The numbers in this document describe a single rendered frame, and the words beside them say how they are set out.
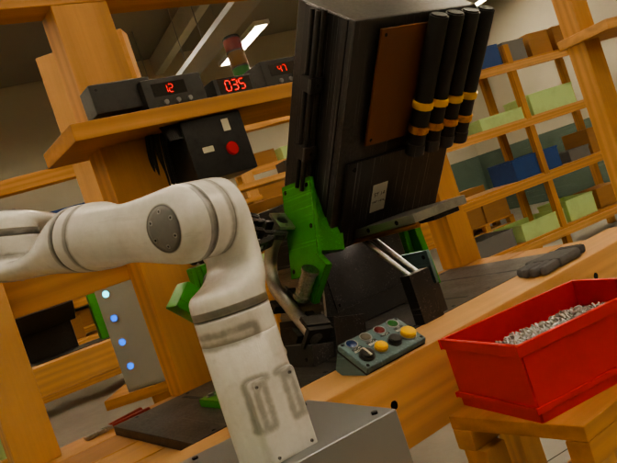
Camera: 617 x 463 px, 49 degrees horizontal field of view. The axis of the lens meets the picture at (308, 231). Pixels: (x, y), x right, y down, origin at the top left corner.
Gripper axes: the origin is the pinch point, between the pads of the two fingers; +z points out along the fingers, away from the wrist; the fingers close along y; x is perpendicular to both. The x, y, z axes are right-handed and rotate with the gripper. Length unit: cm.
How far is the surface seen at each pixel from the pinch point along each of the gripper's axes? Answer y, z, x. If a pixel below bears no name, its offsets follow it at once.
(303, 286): -15.9, -0.4, 2.9
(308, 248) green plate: -9.0, 2.9, -1.6
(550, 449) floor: -20, 153, 97
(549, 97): 331, 533, 81
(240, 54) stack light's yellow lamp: 58, 12, -17
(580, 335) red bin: -64, 12, -27
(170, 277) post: 13.8, -14.4, 23.9
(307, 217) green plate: -5.0, 2.9, -6.9
